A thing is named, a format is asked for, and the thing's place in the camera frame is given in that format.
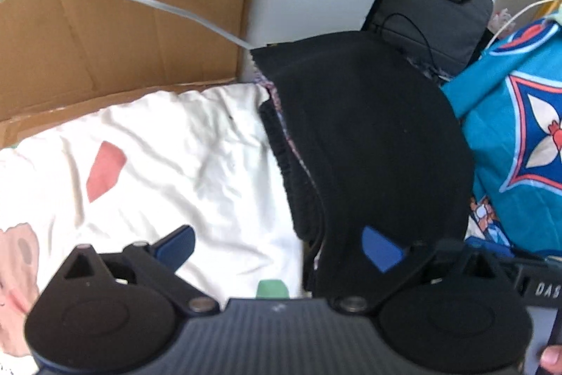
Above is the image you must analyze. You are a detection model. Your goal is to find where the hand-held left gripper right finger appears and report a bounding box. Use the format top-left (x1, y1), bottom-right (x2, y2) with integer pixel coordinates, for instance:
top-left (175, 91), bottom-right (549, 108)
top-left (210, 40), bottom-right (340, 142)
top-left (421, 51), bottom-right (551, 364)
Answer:
top-left (333, 226), bottom-right (506, 315)

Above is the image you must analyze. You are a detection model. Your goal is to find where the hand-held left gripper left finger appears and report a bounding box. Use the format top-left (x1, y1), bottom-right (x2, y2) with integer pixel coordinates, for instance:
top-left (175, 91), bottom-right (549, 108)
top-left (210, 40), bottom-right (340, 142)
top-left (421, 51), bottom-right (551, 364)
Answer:
top-left (64, 225), bottom-right (221, 317)

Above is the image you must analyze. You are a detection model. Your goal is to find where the black skirt teddy bear lining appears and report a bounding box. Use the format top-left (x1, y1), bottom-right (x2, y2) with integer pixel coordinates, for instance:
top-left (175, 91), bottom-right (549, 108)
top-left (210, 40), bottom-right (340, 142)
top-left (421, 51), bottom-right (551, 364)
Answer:
top-left (250, 31), bottom-right (478, 299)

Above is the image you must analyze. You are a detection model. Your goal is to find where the person's right hand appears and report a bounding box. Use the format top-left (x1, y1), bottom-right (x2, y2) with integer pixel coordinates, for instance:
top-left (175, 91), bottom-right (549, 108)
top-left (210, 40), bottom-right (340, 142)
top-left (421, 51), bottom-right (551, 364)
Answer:
top-left (540, 344), bottom-right (562, 375)

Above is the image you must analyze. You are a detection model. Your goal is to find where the cream bear print blanket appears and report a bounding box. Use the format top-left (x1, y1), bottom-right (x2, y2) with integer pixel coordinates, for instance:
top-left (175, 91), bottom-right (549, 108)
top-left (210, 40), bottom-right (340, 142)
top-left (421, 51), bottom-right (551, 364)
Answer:
top-left (0, 84), bottom-right (305, 375)

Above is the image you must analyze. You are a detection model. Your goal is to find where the teal flower print cloth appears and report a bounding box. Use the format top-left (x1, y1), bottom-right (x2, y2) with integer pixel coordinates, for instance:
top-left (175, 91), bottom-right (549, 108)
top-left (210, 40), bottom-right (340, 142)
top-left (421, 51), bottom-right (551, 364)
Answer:
top-left (441, 17), bottom-right (562, 258)

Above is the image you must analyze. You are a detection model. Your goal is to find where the dark grey laptop bag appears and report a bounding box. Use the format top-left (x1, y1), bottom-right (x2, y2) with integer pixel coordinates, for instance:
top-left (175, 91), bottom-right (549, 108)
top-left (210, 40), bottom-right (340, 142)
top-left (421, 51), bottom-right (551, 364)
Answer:
top-left (362, 0), bottom-right (495, 78)

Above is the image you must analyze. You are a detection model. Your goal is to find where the thin black cable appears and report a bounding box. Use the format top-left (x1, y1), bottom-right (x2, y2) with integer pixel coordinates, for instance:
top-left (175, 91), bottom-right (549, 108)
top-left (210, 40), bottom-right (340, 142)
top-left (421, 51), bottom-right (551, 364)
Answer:
top-left (381, 12), bottom-right (440, 71)

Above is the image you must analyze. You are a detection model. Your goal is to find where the white cable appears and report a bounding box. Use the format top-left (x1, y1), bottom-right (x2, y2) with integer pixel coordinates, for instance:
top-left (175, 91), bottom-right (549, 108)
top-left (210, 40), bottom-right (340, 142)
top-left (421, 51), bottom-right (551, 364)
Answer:
top-left (491, 0), bottom-right (562, 38)
top-left (28, 0), bottom-right (256, 50)

